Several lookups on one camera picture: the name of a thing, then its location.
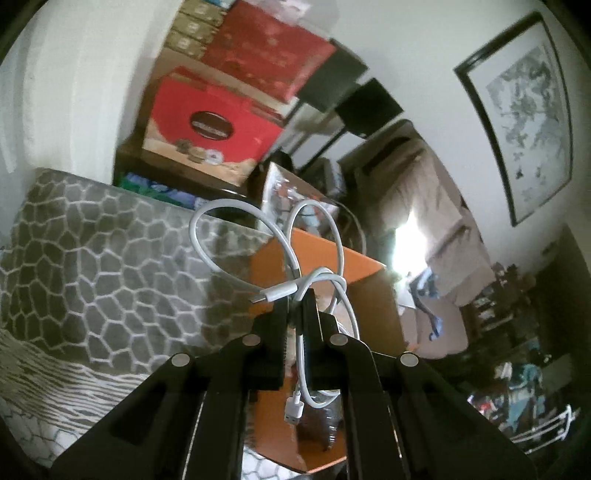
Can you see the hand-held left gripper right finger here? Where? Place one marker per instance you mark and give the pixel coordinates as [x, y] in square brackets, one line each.
[318, 355]

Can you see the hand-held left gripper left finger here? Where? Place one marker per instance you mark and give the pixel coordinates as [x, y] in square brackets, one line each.
[272, 350]

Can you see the clear plastic bag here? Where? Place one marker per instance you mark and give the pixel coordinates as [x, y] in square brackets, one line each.
[321, 417]

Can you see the orange cardboard box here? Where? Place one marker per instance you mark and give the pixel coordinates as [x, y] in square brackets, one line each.
[323, 258]

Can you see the brown sofa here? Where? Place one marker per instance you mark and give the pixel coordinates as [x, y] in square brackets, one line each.
[461, 286]

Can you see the clear plastic package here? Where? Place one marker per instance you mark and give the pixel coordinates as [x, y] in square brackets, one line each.
[286, 189]

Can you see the grey white printed blanket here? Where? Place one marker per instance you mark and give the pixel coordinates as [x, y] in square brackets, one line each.
[115, 277]

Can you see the large brown sofa cushion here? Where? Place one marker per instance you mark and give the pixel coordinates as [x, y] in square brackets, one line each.
[429, 194]

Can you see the dark wooden shelf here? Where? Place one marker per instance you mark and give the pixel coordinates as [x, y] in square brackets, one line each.
[508, 300]

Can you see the green blue plastic bag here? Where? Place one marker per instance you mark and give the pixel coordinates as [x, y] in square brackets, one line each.
[152, 189]

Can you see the dark wooden cabinet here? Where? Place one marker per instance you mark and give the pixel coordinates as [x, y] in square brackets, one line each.
[138, 161]

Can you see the black speaker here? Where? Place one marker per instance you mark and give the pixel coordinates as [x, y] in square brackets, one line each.
[369, 108]
[332, 83]

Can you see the red gift bag oval label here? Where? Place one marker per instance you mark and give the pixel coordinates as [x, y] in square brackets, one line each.
[180, 115]

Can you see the red floral gift bag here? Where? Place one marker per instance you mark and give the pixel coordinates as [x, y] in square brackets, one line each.
[268, 50]

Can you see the black framed painting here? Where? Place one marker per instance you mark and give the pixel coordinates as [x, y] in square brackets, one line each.
[531, 115]

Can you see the white curtain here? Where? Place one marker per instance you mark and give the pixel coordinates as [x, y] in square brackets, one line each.
[69, 92]

